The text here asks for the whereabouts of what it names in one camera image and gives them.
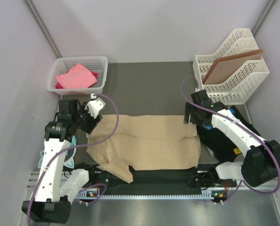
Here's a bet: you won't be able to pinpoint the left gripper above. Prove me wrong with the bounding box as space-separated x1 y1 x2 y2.
72 102 102 134

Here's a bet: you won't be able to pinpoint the beige t shirt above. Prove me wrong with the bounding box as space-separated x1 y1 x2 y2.
87 114 201 183

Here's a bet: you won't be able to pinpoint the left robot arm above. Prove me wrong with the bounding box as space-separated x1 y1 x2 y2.
22 98 105 225

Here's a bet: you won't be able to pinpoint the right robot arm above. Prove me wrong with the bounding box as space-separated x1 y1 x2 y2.
189 90 280 187

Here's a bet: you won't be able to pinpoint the pink folded t shirt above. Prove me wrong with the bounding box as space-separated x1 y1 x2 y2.
56 63 98 89

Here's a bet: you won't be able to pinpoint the teal headphones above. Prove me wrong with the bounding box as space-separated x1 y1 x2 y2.
38 136 77 169

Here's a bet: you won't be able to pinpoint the white file organizer rack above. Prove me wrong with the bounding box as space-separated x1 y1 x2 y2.
193 28 270 105

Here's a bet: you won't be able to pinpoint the brown cardboard sheet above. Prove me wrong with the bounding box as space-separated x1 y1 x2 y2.
202 49 264 85

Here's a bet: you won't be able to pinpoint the black graphic t shirt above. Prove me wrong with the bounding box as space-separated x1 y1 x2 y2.
197 105 261 162

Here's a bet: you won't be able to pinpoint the white plastic basket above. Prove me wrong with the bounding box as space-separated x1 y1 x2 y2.
47 56 108 96

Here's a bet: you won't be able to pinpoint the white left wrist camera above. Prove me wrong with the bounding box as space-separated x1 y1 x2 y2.
86 94 105 119

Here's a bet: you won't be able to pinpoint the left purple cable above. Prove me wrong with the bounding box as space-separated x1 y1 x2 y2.
26 94 120 222

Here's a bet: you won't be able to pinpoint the purple cable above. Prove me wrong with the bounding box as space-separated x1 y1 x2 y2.
181 76 280 205
26 94 120 222

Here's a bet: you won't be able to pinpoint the grey slotted cable duct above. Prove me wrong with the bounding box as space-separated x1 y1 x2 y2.
76 188 227 200

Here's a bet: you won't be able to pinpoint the aluminium frame rail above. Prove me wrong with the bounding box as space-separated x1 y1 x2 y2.
26 171 280 191

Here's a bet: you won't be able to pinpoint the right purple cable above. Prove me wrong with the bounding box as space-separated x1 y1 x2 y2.
181 76 280 205

